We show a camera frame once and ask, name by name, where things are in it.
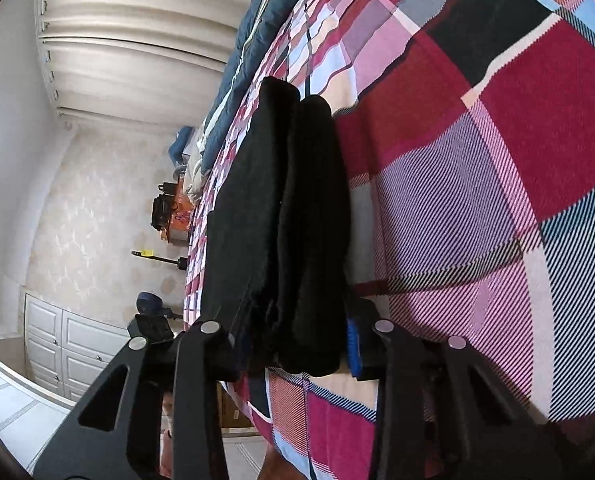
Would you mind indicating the black pants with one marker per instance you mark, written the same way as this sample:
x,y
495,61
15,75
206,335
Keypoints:
x,y
282,220

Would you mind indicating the cream curtain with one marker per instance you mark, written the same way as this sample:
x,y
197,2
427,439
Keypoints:
x,y
142,35

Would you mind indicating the orange box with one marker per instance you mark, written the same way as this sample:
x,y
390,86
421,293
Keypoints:
x,y
180,222

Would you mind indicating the plaid bed sheet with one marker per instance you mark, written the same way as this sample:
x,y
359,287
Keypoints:
x,y
457,170

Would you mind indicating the black stick tool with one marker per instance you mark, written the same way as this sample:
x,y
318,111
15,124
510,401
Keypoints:
x,y
160,259

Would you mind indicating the blue quilt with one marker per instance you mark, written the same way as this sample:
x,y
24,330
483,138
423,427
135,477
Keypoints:
x,y
242,70

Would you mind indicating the cardboard box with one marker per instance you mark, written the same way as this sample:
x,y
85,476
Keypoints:
x,y
232,407

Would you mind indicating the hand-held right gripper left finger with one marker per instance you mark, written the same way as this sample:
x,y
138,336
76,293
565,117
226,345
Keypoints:
x,y
216,355

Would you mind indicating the white cabinet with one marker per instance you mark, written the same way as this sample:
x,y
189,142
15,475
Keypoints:
x,y
62,345

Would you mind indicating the black bag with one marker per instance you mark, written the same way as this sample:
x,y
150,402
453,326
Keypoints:
x,y
160,207

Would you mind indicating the blue black appliance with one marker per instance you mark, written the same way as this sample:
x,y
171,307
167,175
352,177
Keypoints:
x,y
150,327

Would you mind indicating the white cloth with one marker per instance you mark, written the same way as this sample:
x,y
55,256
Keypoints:
x,y
197,175

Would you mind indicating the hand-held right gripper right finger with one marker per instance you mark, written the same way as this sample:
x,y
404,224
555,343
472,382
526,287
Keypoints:
x,y
353,355

